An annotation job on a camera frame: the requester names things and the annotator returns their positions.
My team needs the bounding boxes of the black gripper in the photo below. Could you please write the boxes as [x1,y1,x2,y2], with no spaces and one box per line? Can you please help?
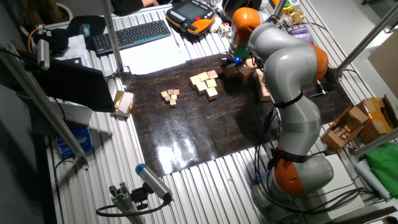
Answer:
[220,55,248,70]

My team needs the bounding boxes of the forearm in black sleeve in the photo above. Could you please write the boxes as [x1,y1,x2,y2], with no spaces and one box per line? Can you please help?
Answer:
[111,0,147,17]

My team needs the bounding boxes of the white paper stack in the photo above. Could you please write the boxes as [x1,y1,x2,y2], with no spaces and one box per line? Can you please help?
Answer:
[54,34,91,68]

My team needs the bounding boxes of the green flange adapter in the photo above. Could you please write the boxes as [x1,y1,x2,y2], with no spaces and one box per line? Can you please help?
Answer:
[233,47,251,59]

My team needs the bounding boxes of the colourful puzzle cube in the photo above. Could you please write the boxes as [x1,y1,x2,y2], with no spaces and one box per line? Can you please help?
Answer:
[218,22,233,39]

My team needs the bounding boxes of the black filament spool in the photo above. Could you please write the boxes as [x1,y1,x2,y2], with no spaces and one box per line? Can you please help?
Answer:
[221,0,264,21]

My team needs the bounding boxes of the orange black teach pendant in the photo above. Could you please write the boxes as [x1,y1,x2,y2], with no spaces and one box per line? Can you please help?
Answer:
[165,0,216,35]

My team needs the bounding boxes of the purple plastic bag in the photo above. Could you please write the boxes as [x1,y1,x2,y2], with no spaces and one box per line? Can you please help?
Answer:
[289,26,315,44]

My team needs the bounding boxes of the gold metal object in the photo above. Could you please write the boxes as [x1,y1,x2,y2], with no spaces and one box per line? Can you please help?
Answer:
[281,7,307,26]

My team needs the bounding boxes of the black marble pattern mat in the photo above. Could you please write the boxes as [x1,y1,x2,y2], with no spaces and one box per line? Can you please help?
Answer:
[119,52,355,178]

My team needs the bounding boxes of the large white paper sheet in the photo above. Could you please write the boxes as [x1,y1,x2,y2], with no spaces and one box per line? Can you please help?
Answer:
[119,35,191,76]

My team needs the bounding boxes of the black computer keyboard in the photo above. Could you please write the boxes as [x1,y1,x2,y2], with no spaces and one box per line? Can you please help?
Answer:
[91,20,172,57]

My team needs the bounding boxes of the gold white small box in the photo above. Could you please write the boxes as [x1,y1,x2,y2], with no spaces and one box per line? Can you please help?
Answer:
[111,90,136,119]

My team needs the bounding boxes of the open cardboard box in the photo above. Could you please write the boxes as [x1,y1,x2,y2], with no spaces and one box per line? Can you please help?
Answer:
[320,105,370,152]

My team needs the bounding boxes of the black mouse pad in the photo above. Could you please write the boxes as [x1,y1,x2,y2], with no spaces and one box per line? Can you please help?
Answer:
[66,15,107,43]

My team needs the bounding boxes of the cardboard box yellow tape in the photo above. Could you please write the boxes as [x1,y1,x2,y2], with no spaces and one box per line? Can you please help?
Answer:
[356,95,398,144]

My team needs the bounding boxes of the grey computer mouse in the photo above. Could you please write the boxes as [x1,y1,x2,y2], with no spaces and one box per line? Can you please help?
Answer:
[78,23,92,39]

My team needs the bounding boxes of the flat cardboard sheet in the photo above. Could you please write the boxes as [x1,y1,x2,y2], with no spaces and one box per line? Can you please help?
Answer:
[368,39,398,94]

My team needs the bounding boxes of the black laptop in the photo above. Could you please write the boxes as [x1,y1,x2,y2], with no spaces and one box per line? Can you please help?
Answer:
[29,58,116,113]

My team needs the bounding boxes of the grey laptop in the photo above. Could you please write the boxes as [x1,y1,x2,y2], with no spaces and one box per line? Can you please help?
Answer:
[49,101,94,128]

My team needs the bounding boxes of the white round pot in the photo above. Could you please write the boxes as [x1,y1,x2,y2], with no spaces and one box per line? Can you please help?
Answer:
[18,2,74,38]

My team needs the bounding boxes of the blue tissue pack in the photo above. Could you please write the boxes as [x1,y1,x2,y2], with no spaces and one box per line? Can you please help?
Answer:
[56,128,93,159]

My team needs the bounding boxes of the short aluminium profile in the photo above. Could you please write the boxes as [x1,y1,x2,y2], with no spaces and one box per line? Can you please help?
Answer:
[108,182,147,224]

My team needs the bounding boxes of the white paper roll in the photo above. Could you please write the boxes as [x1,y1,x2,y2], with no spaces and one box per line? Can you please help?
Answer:
[354,159,392,202]

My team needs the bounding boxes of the black cloth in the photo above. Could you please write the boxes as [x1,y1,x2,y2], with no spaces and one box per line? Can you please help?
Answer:
[32,27,70,53]

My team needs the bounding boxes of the green cloth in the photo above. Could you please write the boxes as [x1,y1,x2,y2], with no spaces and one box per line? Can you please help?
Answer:
[363,141,398,199]

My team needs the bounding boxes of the black metal bar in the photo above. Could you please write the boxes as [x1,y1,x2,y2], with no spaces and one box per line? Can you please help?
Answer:
[329,205,398,224]

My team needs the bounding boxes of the aluminium frame beam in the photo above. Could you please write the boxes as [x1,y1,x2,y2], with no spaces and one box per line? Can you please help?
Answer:
[101,0,126,75]
[352,126,398,159]
[272,0,289,18]
[335,2,398,75]
[0,43,90,170]

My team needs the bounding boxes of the silver camera blue cap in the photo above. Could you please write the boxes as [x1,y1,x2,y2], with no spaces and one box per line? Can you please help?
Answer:
[135,163,174,202]

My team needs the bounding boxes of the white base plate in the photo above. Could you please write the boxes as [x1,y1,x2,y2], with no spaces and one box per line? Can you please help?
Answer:
[322,154,365,220]

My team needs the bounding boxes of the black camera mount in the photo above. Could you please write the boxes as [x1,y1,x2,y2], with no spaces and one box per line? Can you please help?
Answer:
[130,183,150,211]

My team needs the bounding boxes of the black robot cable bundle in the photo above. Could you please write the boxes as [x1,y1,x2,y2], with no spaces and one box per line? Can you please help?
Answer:
[252,142,377,217]

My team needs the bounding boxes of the black camera cable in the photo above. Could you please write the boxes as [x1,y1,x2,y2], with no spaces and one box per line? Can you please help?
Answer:
[95,194,172,218]

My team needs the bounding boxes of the silver depth camera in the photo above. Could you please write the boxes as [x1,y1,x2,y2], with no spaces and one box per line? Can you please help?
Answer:
[36,39,51,72]

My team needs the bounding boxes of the orange camera cable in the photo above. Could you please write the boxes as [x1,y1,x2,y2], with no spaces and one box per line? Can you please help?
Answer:
[27,24,44,54]

